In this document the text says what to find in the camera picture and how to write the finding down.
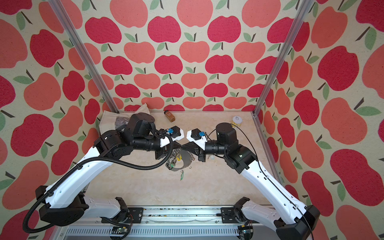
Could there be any metal key organizer plate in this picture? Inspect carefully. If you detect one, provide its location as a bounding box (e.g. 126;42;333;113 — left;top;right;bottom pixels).
165;149;195;172

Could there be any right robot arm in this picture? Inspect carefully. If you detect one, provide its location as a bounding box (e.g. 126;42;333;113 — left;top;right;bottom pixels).
182;123;320;240

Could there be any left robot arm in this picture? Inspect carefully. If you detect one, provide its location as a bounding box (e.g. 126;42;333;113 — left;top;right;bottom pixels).
36;113;184;227

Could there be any small amber bottle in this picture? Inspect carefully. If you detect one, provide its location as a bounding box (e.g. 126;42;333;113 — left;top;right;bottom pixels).
164;110;176;123

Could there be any beige printed tote bag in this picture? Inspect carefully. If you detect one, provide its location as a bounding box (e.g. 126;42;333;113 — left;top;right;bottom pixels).
99;104;151;135

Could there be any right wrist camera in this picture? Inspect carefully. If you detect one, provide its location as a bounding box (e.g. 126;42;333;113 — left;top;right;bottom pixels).
187;129;207;143

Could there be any front aluminium rail base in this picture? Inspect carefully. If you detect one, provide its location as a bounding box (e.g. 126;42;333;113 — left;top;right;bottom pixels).
46;206;279;240

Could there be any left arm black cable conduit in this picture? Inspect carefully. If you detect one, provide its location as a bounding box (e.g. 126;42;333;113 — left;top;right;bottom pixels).
22;127;175;234

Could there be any left aluminium frame post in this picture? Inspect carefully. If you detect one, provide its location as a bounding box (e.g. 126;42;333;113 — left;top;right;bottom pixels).
48;1;120;113

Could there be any aluminium frame post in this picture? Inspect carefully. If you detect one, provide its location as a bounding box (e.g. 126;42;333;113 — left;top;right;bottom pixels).
48;1;120;113
252;0;315;118

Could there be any right aluminium frame post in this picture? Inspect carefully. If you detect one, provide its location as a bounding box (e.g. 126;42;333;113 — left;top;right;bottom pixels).
252;0;315;118

